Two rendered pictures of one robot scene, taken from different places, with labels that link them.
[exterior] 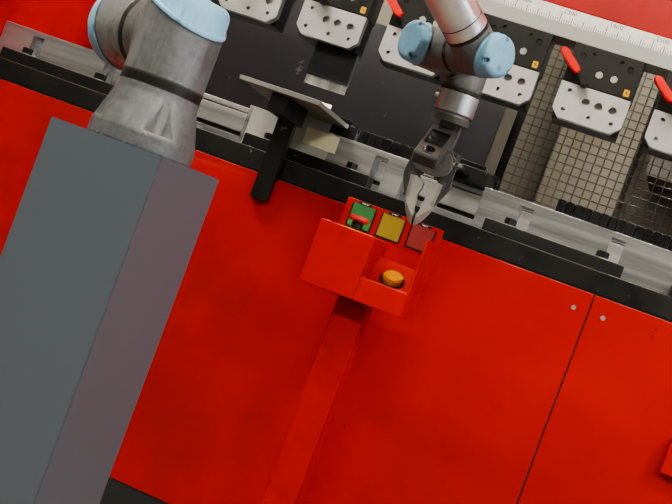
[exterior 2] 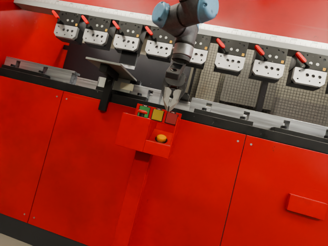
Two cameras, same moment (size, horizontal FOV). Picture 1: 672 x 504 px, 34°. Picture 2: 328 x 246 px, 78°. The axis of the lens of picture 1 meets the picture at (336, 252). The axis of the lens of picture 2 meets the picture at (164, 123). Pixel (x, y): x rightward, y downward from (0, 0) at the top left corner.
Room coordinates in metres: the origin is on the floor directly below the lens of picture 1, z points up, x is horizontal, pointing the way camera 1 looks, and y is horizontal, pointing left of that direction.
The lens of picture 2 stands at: (1.28, -0.05, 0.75)
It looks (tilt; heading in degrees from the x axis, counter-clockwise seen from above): 2 degrees up; 355
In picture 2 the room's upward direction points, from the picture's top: 14 degrees clockwise
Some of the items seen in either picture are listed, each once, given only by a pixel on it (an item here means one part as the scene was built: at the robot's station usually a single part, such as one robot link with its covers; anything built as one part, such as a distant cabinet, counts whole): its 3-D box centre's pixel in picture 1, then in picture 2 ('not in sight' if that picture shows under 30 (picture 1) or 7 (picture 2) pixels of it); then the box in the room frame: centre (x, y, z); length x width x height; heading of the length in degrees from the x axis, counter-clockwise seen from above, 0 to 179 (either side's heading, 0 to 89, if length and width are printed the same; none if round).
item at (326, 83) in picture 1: (331, 68); (128, 60); (2.52, 0.15, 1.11); 0.10 x 0.02 x 0.10; 76
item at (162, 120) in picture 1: (150, 115); not in sight; (1.55, 0.31, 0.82); 0.15 x 0.15 x 0.10
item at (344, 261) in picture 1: (373, 254); (151, 128); (2.09, -0.07, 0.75); 0.20 x 0.16 x 0.18; 78
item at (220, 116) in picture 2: (552, 249); (222, 118); (2.32, -0.42, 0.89); 0.30 x 0.05 x 0.03; 76
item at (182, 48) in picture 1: (177, 36); not in sight; (1.55, 0.31, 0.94); 0.13 x 0.12 x 0.14; 38
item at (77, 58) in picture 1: (93, 72); (41, 71); (2.65, 0.69, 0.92); 0.50 x 0.06 x 0.10; 76
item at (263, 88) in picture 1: (296, 102); (113, 70); (2.37, 0.19, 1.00); 0.26 x 0.18 x 0.01; 166
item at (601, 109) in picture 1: (597, 92); (230, 57); (2.38, -0.40, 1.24); 0.15 x 0.09 x 0.17; 76
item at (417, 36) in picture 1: (437, 49); (172, 18); (1.97, -0.04, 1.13); 0.11 x 0.11 x 0.08; 38
